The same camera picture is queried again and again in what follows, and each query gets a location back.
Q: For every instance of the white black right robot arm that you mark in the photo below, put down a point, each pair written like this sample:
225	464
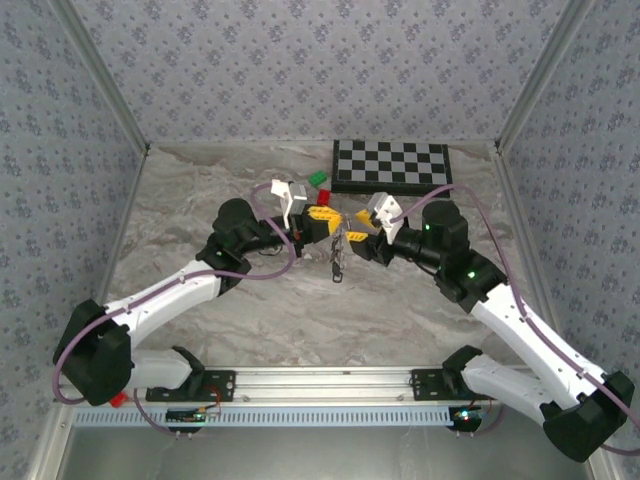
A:
520	340

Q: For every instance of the metal keyring with keys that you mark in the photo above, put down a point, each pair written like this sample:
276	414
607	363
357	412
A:
336	274

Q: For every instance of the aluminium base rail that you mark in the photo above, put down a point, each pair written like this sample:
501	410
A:
320	382

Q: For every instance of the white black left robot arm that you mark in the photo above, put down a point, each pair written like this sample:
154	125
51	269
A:
165	295

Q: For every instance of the red toy brick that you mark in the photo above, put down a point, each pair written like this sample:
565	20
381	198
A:
325	196

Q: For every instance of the small circuit board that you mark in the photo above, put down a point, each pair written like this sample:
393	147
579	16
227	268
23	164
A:
467	415
186	415

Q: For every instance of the aluminium table side rail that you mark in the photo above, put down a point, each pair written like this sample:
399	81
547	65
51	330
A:
529	240
125	220

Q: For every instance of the black grey chessboard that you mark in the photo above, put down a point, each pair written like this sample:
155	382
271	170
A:
390	165

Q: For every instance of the red plastic block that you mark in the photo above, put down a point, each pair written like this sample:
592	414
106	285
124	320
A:
119	400

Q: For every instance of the green toy brick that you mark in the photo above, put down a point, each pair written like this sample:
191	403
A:
317	178

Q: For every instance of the aluminium frame post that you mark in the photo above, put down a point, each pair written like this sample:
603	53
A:
545	75
104	75

